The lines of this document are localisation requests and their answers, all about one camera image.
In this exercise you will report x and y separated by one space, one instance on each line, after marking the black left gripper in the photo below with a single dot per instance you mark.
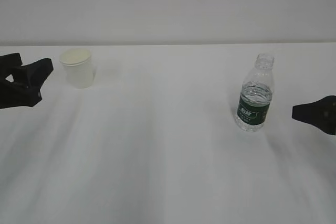
27 80

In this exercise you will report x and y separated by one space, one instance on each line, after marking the white paper cup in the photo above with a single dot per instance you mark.
78 67

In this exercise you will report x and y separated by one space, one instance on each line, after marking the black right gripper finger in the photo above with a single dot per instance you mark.
320 114

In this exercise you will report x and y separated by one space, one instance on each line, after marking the clear water bottle green label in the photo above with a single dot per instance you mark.
256 94

